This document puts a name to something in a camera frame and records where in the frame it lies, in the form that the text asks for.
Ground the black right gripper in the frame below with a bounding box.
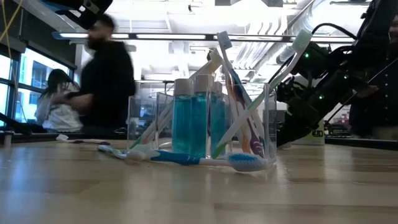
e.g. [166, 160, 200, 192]
[275, 77, 326, 147]

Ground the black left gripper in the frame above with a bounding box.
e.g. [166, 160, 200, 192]
[42, 0, 114, 30]

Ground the orange and white toothbrush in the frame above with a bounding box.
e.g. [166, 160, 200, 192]
[136, 49, 224, 147]
[223, 67, 252, 154]

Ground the blue and white toothbrush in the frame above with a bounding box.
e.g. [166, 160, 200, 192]
[216, 30, 253, 108]
[149, 149, 270, 173]

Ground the clear acrylic organizer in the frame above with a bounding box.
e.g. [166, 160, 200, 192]
[126, 81, 278, 164]

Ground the green disinfecting wipes canister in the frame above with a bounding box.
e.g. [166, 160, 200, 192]
[292, 119, 326, 146]

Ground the person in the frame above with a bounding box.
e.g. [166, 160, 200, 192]
[51, 12, 137, 133]
[347, 14, 398, 140]
[34, 68, 84, 133]

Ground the window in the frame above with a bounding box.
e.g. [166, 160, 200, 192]
[0, 46, 74, 128]

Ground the black beam with light strips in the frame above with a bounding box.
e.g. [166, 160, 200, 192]
[51, 30, 357, 44]

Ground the small grey cylinder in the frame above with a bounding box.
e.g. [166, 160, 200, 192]
[2, 130, 14, 149]

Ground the silver ventilation duct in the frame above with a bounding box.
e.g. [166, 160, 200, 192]
[275, 0, 346, 63]

